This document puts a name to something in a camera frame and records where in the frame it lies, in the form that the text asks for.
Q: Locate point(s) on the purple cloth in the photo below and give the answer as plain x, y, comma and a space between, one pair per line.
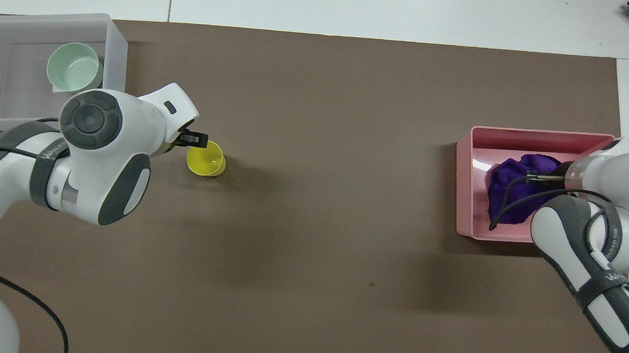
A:
508, 181

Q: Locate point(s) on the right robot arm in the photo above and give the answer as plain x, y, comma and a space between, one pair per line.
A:
616, 176

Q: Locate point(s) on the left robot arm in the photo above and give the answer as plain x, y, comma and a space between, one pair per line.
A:
106, 149

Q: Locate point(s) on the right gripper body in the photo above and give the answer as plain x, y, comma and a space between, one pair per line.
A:
561, 173

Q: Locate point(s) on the white translucent plastic box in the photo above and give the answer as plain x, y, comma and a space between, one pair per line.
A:
8, 69

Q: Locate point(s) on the pink plastic box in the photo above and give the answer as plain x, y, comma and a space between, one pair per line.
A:
472, 206

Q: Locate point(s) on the pale green cup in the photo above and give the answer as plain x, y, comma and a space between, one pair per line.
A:
75, 70

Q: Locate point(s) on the yellow cup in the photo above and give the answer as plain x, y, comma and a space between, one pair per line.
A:
206, 159

